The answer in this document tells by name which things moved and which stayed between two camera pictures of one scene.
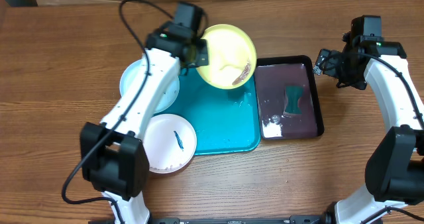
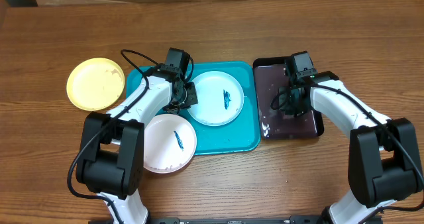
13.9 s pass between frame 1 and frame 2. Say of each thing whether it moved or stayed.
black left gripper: moved
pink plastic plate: stayed
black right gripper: moved
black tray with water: stayed
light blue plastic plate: moved
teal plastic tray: stayed
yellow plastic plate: moved
